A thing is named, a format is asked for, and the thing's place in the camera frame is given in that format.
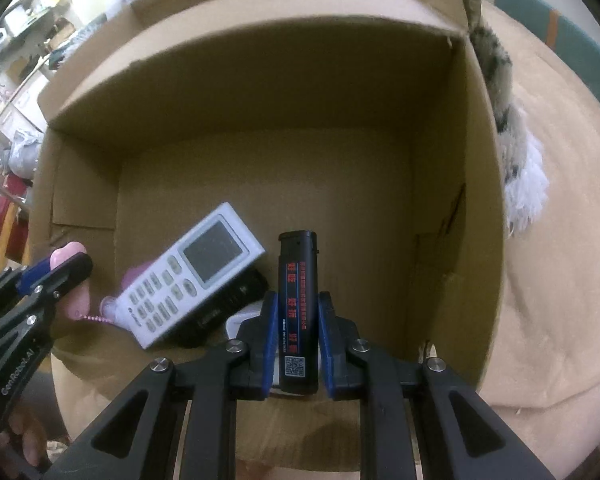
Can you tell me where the small white pink bottle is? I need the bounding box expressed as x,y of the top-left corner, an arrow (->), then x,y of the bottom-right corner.
99,261 -> 151,332

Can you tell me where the black flashlight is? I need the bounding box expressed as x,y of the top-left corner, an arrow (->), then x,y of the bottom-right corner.
168,266 -> 268,349

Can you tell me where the white wall charger plug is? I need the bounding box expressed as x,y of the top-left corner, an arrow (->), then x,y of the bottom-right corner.
223,300 -> 284,396

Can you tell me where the white remote control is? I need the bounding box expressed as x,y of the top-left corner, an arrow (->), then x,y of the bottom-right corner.
119,203 -> 265,349

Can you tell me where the black lighter with red text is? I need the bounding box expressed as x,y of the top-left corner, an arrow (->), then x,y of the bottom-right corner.
277,231 -> 318,396

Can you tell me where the person's left hand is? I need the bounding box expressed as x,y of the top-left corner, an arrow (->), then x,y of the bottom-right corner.
0,402 -> 47,479

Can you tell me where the wooden chair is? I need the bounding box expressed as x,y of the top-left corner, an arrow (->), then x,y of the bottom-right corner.
0,172 -> 32,272

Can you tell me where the beige blanket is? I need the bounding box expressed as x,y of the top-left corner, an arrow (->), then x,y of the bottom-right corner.
480,4 -> 600,478

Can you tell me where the cluttered desk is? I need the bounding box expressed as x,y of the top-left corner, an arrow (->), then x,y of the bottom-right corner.
0,0 -> 112,162

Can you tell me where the beige patterned fringed rug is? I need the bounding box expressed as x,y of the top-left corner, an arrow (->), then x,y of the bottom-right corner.
463,0 -> 548,235

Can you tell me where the brown cardboard box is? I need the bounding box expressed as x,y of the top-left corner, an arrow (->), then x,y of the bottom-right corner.
28,0 -> 507,470

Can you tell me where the teal sofa with orange stripe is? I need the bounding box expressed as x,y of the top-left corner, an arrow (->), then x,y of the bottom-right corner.
494,0 -> 600,102

